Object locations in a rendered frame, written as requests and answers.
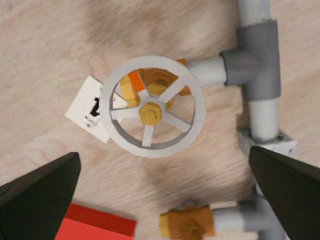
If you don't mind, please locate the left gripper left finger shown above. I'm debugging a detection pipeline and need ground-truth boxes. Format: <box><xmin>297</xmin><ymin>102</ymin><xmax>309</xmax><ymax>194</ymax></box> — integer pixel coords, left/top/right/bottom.
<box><xmin>0</xmin><ymin>152</ymin><xmax>82</xmax><ymax>240</ymax></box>

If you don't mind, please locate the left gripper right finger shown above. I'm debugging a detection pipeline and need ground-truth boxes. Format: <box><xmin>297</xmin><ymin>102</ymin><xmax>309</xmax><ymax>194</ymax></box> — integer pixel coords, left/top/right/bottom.
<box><xmin>248</xmin><ymin>146</ymin><xmax>320</xmax><ymax>240</ymax></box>

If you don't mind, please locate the red rectangular block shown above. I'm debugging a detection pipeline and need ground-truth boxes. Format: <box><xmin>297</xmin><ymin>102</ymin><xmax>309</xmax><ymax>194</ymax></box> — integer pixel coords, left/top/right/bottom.
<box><xmin>55</xmin><ymin>203</ymin><xmax>140</xmax><ymax>240</ymax></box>

